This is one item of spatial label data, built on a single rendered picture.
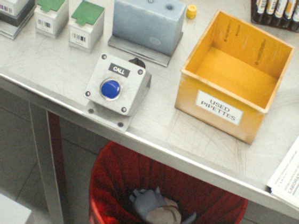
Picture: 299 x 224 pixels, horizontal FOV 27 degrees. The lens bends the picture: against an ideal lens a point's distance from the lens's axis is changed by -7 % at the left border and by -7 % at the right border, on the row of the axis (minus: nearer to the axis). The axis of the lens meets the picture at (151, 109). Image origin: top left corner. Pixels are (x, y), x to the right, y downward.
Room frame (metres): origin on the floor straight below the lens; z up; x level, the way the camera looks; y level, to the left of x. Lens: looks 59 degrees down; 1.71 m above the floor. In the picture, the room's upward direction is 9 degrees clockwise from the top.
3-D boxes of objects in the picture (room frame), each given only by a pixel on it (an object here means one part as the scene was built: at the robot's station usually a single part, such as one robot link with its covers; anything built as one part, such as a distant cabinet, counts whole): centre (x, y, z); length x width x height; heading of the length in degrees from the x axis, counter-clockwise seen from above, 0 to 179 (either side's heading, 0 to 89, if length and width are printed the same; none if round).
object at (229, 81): (0.54, -0.11, 0.92); 0.13 x 0.13 x 0.10; 70
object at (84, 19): (0.60, 0.12, 0.91); 0.05 x 0.04 x 0.07; 163
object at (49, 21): (0.62, 0.18, 0.91); 0.05 x 0.04 x 0.07; 163
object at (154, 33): (0.62, 0.03, 0.92); 0.10 x 0.07 x 0.10; 75
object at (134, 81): (0.52, 0.05, 0.92); 0.13 x 0.07 x 0.08; 163
